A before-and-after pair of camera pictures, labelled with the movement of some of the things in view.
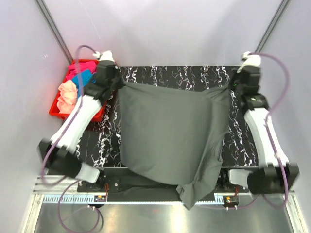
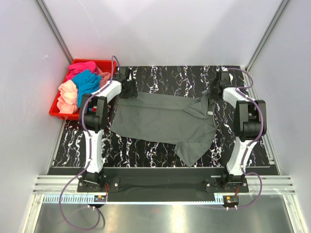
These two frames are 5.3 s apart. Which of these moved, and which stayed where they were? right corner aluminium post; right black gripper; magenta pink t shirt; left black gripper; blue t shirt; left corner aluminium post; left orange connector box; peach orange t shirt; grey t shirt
Moved: grey t shirt; right black gripper; left black gripper
Stayed: peach orange t shirt; right corner aluminium post; left corner aluminium post; blue t shirt; magenta pink t shirt; left orange connector box
